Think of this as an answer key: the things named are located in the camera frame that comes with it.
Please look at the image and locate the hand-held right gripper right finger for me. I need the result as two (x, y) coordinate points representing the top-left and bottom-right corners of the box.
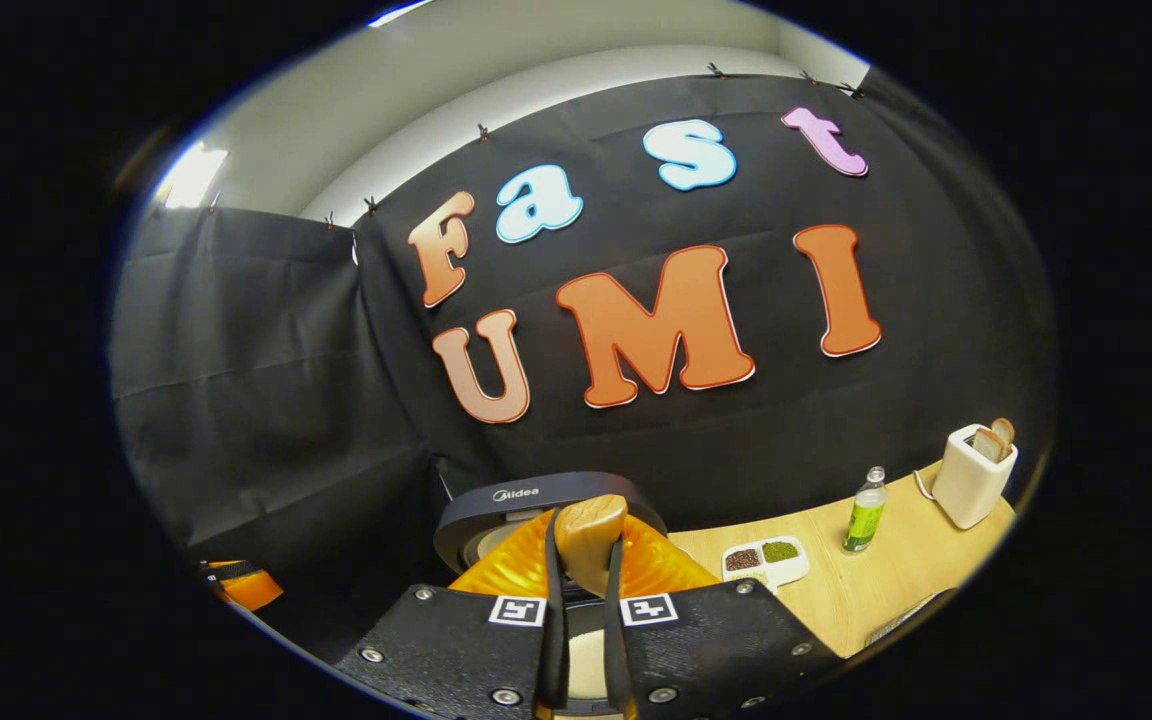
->
(602, 512), (844, 720)

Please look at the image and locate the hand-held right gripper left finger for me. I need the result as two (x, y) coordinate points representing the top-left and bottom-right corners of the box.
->
(334, 508), (569, 720)

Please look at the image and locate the wooden spoon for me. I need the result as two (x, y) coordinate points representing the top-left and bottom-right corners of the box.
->
(553, 494), (629, 599)

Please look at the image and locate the dark grey rice cooker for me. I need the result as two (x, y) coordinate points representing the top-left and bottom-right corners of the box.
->
(433, 471), (670, 601)

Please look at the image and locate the white divided bean dish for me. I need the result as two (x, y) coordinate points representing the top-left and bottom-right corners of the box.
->
(721, 537), (810, 591)

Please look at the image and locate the black backdrop cloth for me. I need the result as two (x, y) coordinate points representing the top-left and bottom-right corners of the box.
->
(108, 68), (1059, 621)

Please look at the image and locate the green plastic bottle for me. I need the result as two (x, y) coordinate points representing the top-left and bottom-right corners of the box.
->
(842, 466), (888, 554)

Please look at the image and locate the white toaster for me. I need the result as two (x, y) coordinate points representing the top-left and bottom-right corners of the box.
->
(932, 424), (1019, 530)

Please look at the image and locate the ceiling light panel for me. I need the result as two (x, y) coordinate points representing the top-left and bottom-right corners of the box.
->
(154, 140), (230, 209)

